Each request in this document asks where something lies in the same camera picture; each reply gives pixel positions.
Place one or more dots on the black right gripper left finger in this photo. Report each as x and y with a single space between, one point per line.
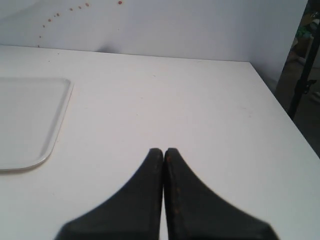
132 213

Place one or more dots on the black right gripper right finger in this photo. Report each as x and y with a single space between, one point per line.
195 212

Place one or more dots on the white rectangular tray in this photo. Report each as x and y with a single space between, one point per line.
32 110

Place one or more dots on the black tripod pole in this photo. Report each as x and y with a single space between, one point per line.
303 84

